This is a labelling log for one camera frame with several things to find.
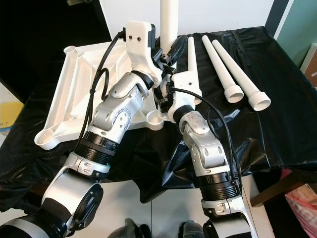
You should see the flat brown and white box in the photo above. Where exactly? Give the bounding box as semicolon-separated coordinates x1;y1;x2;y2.
302;42;317;87

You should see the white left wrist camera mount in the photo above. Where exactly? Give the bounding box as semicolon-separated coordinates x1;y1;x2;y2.
125;21;161;75

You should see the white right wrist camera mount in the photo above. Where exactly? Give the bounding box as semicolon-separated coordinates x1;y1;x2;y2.
167;69;203;123

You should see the dark robot foot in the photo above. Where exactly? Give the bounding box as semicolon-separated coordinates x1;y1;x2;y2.
178;221;205;238
109;218;143;238

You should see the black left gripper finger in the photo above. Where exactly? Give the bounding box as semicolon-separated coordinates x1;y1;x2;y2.
164;36;187;66

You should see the dark right robot foot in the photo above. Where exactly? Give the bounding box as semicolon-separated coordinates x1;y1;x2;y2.
178;221;205;238

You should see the black door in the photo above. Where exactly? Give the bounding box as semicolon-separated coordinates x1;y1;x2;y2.
0;0;112;105

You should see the dark left robot foot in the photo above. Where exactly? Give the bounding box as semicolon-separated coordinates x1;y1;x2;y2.
109;218;143;238

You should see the yellow bin with blue band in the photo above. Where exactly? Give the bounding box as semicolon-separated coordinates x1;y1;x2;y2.
0;102;24;135

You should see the black vertical wall post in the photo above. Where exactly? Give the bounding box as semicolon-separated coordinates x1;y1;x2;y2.
265;0;291;36

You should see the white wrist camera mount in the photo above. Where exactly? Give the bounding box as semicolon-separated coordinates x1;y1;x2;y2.
167;69;203;123
125;21;161;75

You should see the black plastic cover sheet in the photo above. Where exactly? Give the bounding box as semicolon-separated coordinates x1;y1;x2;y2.
0;26;317;214

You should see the white plastic table top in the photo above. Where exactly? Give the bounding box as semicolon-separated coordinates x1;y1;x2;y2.
34;42;166;151

